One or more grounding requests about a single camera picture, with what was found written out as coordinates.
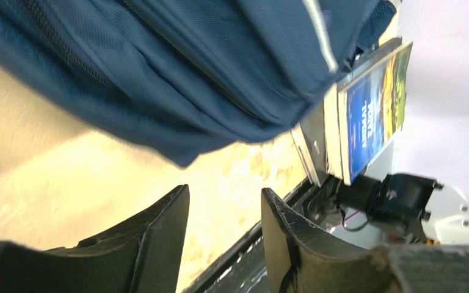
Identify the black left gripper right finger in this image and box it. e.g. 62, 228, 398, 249
261, 188, 469, 292

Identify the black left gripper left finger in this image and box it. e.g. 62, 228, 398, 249
0, 185, 190, 292

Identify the navy blue student backpack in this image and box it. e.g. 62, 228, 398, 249
0, 0, 401, 167

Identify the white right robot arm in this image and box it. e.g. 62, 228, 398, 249
331, 173, 469, 245

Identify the blue Animal Farm book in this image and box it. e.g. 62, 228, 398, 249
323, 37, 412, 186

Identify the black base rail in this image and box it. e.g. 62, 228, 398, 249
183, 176, 335, 292

